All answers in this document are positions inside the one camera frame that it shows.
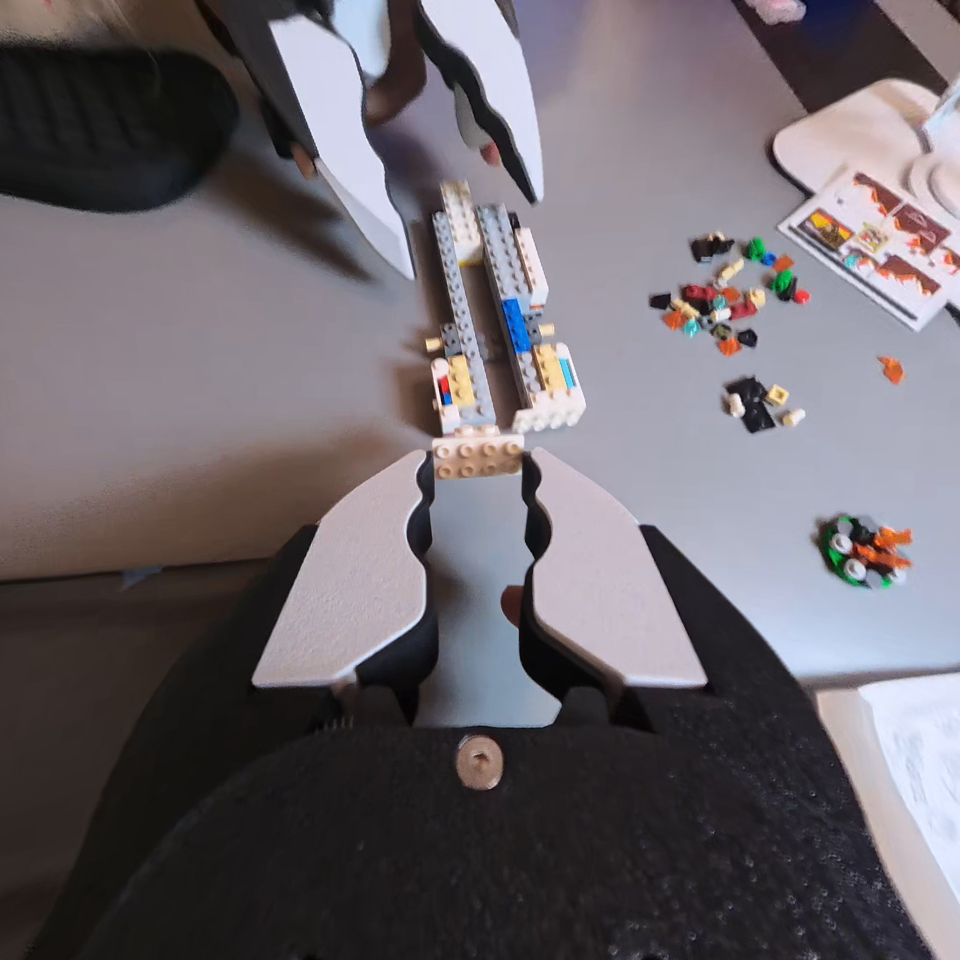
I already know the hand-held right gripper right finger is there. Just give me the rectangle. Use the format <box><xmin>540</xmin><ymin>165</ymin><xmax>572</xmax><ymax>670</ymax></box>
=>
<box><xmin>517</xmin><ymin>447</ymin><xmax>710</xmax><ymax>727</ymax></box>

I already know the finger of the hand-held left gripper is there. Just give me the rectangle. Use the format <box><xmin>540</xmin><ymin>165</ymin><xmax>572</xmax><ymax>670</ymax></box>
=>
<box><xmin>266</xmin><ymin>15</ymin><xmax>419</xmax><ymax>282</ymax></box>
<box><xmin>414</xmin><ymin>0</ymin><xmax>546</xmax><ymax>207</ymax></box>

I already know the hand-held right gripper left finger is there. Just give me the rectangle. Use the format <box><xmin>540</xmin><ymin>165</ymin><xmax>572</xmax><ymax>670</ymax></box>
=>
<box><xmin>249</xmin><ymin>448</ymin><xmax>440</xmax><ymax>727</ymax></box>

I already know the tan lego brick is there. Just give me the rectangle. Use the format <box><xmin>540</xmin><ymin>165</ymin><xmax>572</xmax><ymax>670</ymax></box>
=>
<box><xmin>432</xmin><ymin>433</ymin><xmax>526</xmax><ymax>481</ymax></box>

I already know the grey lego model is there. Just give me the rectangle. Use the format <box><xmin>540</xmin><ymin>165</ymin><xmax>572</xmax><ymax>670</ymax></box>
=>
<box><xmin>426</xmin><ymin>180</ymin><xmax>588</xmax><ymax>436</ymax></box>

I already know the black and tan lego cluster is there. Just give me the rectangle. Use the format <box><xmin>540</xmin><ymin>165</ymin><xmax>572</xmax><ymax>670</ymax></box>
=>
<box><xmin>723</xmin><ymin>377</ymin><xmax>807</xmax><ymax>435</ymax></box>

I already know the lego campfire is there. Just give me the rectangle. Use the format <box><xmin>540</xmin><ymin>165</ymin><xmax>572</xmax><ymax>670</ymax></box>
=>
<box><xmin>817</xmin><ymin>513</ymin><xmax>915</xmax><ymax>590</ymax></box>

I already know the pile of small lego pieces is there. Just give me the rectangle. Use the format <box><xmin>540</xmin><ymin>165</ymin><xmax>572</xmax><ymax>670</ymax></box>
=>
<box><xmin>648</xmin><ymin>234</ymin><xmax>811</xmax><ymax>357</ymax></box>

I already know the person's left hand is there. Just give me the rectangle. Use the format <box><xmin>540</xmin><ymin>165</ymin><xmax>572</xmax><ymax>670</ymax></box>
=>
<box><xmin>362</xmin><ymin>37</ymin><xmax>504</xmax><ymax>170</ymax></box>

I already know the black mesh pad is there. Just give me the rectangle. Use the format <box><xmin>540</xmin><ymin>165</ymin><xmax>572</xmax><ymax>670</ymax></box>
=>
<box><xmin>0</xmin><ymin>48</ymin><xmax>241</xmax><ymax>215</ymax></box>

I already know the black leather pad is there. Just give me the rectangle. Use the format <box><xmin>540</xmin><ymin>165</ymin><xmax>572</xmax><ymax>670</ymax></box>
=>
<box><xmin>0</xmin><ymin>558</ymin><xmax>324</xmax><ymax>960</ymax></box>

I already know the white printed paper bag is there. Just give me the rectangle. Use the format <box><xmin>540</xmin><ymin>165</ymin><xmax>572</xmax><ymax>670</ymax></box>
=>
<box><xmin>813</xmin><ymin>671</ymin><xmax>960</xmax><ymax>960</ymax></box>

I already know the white book stand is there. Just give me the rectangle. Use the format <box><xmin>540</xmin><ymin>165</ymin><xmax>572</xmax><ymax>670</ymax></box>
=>
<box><xmin>772</xmin><ymin>78</ymin><xmax>960</xmax><ymax>226</ymax></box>

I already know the sticker sheet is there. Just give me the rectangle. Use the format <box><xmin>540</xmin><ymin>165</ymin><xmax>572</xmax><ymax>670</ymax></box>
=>
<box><xmin>776</xmin><ymin>166</ymin><xmax>960</xmax><ymax>333</ymax></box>

